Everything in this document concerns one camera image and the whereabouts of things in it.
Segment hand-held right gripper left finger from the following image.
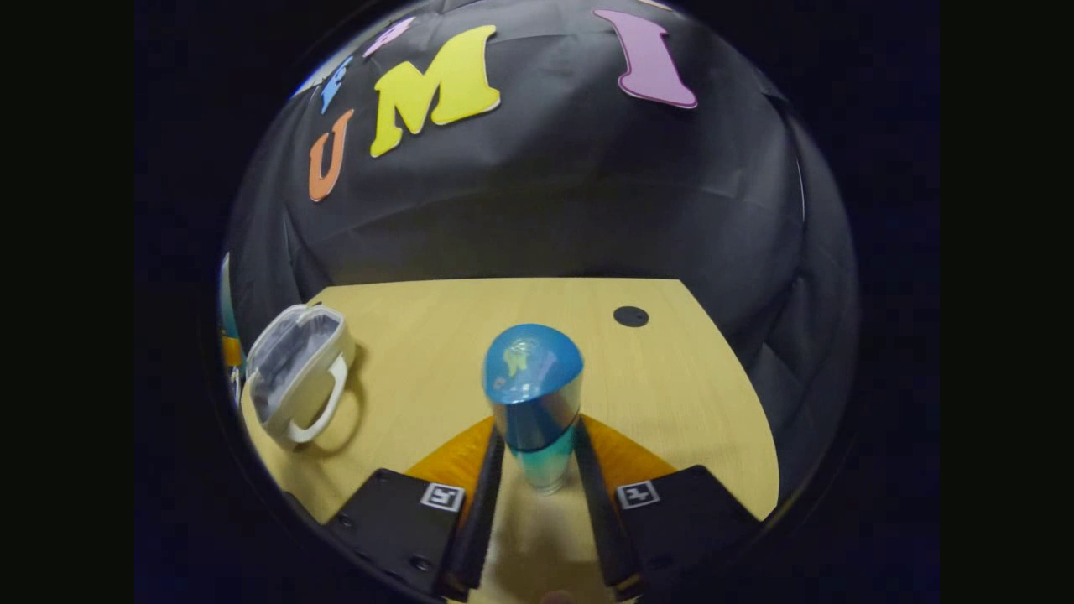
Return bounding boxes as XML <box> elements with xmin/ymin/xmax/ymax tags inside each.
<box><xmin>322</xmin><ymin>415</ymin><xmax>509</xmax><ymax>602</ymax></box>

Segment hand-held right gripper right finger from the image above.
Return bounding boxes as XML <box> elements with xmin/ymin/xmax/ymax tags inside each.
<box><xmin>571</xmin><ymin>414</ymin><xmax>761</xmax><ymax>602</ymax></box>

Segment white suitcase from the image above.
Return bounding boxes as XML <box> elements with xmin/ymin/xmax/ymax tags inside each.
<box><xmin>243</xmin><ymin>304</ymin><xmax>358</xmax><ymax>448</ymax></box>

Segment blue-capped teal bottle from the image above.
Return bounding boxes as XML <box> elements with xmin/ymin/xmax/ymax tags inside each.
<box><xmin>482</xmin><ymin>324</ymin><xmax>586</xmax><ymax>495</ymax></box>

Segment black backdrop cloth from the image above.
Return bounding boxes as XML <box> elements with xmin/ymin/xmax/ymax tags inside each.
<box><xmin>225</xmin><ymin>0</ymin><xmax>861</xmax><ymax>521</ymax></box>

